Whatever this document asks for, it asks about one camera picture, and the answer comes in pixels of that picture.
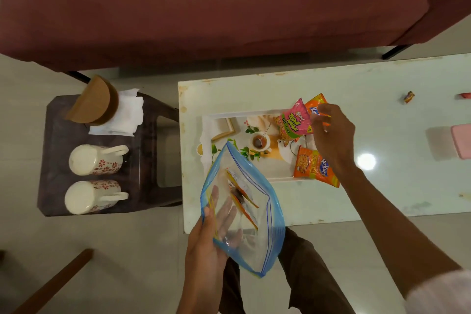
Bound person's right hand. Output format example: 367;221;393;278
311;103;357;175

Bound person's left hand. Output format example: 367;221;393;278
185;184;244;283

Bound orange snack packet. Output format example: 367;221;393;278
293;145;341;188
304;93;332;127
224;168;260;209
230;192;259;232

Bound pink snack packet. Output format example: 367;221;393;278
273;98;314;143

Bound clear blue-sealed zip bag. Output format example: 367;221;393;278
200;140;287;279

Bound white printed tray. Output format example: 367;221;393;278
197;108;321;183

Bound floral mug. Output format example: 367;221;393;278
68;144;130;177
64;180;130;216

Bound white paper napkins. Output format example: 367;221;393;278
88;88;145;138

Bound wooden napkin holder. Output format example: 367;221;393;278
64;74;120;127

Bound person's left forearm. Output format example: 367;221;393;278
176;279;225;314

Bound person's right forearm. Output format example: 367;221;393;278
331;161;463;298

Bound person's dark trousers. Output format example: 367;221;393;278
219;227;356;314

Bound person's white shirt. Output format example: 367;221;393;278
404;269;471;314

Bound clear container with pink lid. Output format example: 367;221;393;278
425;123;471;162

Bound red fabric sofa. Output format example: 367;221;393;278
0;0;471;84

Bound dark brown plastic stool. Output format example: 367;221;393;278
36;92;183;218

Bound brown wooden chair frame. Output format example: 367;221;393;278
11;248;95;314

